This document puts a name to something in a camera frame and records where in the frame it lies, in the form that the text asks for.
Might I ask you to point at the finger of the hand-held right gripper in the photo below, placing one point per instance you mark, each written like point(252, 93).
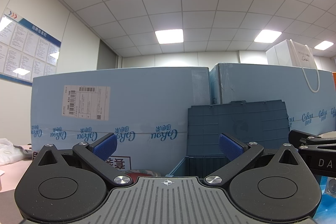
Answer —
point(309, 144)

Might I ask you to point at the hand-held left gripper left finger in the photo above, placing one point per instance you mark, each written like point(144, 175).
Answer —
point(105, 146)

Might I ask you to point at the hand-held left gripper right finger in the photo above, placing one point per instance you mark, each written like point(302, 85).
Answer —
point(231, 146)

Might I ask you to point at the blue plastic storage crate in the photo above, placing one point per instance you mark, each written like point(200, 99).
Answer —
point(236, 121)

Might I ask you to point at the patterned tape roll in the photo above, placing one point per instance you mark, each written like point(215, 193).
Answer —
point(143, 173)

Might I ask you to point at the printed mouse mat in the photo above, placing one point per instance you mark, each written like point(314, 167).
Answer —
point(324, 209)

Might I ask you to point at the large blue carton with label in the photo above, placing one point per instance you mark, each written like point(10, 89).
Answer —
point(147, 98)

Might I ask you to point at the large blue cardboard carton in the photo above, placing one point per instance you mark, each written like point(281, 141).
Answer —
point(257, 85)

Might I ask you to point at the white plastic bag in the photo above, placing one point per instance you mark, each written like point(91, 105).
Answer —
point(10, 151)

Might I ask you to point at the ceiling light panel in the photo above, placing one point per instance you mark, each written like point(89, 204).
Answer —
point(267, 36)
point(169, 36)
point(324, 45)

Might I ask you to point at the wall notice board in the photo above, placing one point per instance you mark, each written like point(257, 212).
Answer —
point(29, 48)

